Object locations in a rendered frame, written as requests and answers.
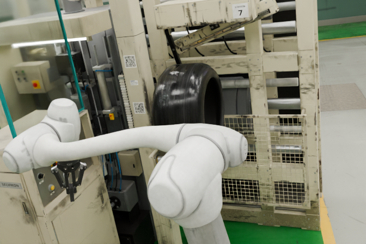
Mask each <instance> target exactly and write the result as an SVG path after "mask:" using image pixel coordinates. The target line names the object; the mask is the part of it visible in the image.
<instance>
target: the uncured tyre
mask: <svg viewBox="0 0 366 244"><path fill-rule="evenodd" d="M152 122H153V126H164V125H177V124H211V125H218V126H224V96H223V89H222V84H221V81H220V78H219V76H218V74H217V72H216V71H215V70H214V69H213V68H212V67H211V66H210V65H208V64H204V63H189V64H174V65H172V66H169V67H167V68H166V69H165V71H164V72H163V73H162V74H161V76H160V77H159V78H158V80H157V82H156V86H155V89H154V94H153V98H152Z"/></svg>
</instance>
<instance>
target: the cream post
mask: <svg viewBox="0 0 366 244"><path fill-rule="evenodd" d="M108 1H109V6H110V10H111V15H112V20H113V25H114V30H115V36H116V39H117V44H118V49H119V54H120V60H121V64H122V68H123V73H124V79H125V84H126V89H127V94H128V97H129V103H130V107H131V113H132V118H133V123H134V127H135V128H137V127H145V126H153V118H152V102H153V94H154V82H153V76H152V73H151V67H150V61H149V55H148V49H147V43H146V39H145V33H144V27H143V21H142V16H141V10H140V6H139V0H108ZM128 55H135V60H136V65H137V67H136V68H126V67H125V62H124V57H123V56H128ZM135 80H137V81H138V85H133V86H131V83H130V81H135ZM133 102H144V107H145V113H146V114H135V111H134V107H133ZM154 150H155V149H153V148H139V152H140V156H141V161H142V166H143V171H144V176H145V182H146V185H147V187H148V182H149V179H150V176H151V174H152V172H153V170H151V168H150V162H149V156H150V155H151V154H152V152H153V151H154ZM150 206H151V205H150ZM151 211H152V216H153V219H154V225H155V230H156V235H157V240H158V244H182V239H181V234H180V227H179V225H178V224H177V223H176V222H174V220H173V219H168V218H165V217H163V216H161V215H160V214H158V213H157V212H156V211H155V210H154V209H153V207H152V206H151Z"/></svg>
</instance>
